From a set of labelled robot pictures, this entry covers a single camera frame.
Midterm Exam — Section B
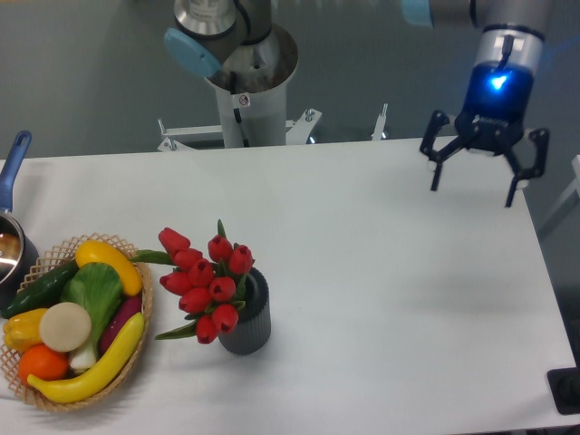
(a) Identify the white metal mounting frame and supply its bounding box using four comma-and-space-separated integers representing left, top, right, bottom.
157, 102, 389, 152

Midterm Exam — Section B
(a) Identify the purple sweet potato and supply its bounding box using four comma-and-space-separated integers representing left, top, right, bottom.
99, 295, 141, 355

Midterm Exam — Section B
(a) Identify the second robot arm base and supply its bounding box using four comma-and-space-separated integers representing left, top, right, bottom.
164, 1, 298, 148

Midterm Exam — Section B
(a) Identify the black device at table edge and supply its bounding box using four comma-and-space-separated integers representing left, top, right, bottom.
547, 367, 579, 415

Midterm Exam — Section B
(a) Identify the woven wicker basket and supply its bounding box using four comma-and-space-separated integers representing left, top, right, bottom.
1, 233, 153, 412

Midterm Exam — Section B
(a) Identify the green bok choy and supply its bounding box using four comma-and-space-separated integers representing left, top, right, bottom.
60, 263, 122, 374

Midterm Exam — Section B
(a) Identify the blue handled saucepan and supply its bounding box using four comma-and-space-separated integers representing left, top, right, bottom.
1, 130, 38, 309

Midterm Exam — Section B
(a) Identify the beige round mushroom cap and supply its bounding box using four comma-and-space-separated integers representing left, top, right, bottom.
39, 302, 92, 353

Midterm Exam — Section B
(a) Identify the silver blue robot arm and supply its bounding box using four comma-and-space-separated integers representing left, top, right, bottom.
401, 1, 554, 206

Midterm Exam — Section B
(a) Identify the yellow banana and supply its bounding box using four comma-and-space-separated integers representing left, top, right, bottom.
27, 313, 145, 404

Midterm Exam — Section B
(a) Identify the red tulip bouquet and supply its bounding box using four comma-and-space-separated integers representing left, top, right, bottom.
131, 220, 255, 344

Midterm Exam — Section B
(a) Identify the yellow squash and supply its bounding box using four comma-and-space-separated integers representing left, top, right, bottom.
74, 239, 142, 296

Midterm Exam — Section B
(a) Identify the white frame at right edge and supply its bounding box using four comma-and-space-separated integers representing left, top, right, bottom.
536, 155, 579, 242

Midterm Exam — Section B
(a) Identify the green cucumber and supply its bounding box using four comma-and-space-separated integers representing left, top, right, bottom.
1, 261, 79, 319

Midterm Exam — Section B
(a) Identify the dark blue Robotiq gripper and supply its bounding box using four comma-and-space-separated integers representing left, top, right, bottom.
419, 61, 551, 209

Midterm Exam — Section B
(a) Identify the yellow bell pepper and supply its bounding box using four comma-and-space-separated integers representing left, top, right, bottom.
3, 308, 48, 353

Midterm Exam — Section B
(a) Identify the orange fruit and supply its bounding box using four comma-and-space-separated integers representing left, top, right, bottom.
18, 344, 69, 386

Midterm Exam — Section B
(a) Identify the dark grey ribbed vase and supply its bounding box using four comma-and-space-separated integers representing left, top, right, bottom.
218, 267, 271, 355

